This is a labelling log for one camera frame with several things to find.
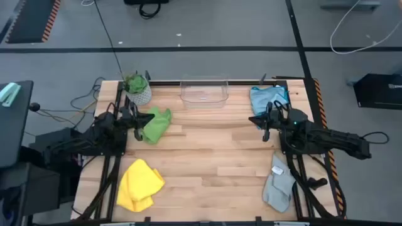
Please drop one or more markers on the black equipment cabinet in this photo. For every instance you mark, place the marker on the black equipment cabinet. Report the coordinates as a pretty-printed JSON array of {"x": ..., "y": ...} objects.
[{"x": 47, "y": 175}]

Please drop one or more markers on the mint green stapler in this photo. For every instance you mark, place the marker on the mint green stapler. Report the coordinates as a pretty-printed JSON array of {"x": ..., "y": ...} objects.
[{"x": 9, "y": 94}]

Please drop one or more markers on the light blue microfiber towel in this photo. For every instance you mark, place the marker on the light blue microfiber towel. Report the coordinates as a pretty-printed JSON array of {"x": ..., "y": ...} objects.
[{"x": 264, "y": 97}]

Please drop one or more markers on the clear plastic bin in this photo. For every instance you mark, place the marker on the clear plastic bin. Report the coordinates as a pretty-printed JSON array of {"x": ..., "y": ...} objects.
[{"x": 204, "y": 94}]

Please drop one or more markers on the black mat with orange edge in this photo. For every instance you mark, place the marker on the black mat with orange edge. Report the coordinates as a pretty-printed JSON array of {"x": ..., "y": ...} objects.
[{"x": 28, "y": 19}]

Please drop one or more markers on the black box with white logo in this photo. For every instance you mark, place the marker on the black box with white logo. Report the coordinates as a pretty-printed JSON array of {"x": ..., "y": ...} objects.
[{"x": 380, "y": 91}]

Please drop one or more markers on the yellow microfiber towel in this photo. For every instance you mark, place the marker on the yellow microfiber towel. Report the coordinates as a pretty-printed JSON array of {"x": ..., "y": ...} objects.
[{"x": 138, "y": 185}]

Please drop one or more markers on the black aluminium table frame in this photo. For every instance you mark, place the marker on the black aluminium table frame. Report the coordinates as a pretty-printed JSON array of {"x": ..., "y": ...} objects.
[{"x": 163, "y": 83}]

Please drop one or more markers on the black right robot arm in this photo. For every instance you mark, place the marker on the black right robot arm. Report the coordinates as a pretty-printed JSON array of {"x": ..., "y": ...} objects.
[{"x": 329, "y": 138}]

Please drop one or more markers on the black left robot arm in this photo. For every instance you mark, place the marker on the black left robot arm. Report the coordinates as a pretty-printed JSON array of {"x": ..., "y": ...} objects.
[{"x": 94, "y": 135}]

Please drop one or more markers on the green microfiber towel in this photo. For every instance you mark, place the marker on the green microfiber towel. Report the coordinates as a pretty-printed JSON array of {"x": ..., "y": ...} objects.
[{"x": 157, "y": 125}]

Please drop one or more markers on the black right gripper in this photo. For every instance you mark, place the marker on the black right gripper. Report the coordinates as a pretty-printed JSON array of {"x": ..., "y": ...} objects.
[{"x": 278, "y": 119}]

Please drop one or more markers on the grey waffle microfiber towel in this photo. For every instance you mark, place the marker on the grey waffle microfiber towel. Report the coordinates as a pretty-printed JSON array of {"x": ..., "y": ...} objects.
[{"x": 279, "y": 188}]

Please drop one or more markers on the black round knob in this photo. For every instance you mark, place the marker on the black round knob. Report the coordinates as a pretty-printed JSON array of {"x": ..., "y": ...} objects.
[{"x": 34, "y": 107}]

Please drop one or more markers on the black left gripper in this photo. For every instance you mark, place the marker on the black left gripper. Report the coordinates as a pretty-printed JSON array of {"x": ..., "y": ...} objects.
[{"x": 127, "y": 116}]

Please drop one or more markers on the black side desk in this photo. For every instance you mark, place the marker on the black side desk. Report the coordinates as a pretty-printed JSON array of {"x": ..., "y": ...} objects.
[{"x": 12, "y": 132}]

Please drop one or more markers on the orange black hazard strip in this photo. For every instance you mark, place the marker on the orange black hazard strip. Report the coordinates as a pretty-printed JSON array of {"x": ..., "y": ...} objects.
[{"x": 322, "y": 110}]

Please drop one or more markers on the succulent in patterned white pot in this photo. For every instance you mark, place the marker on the succulent in patterned white pot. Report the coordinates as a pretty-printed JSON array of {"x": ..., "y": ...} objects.
[{"x": 138, "y": 89}]

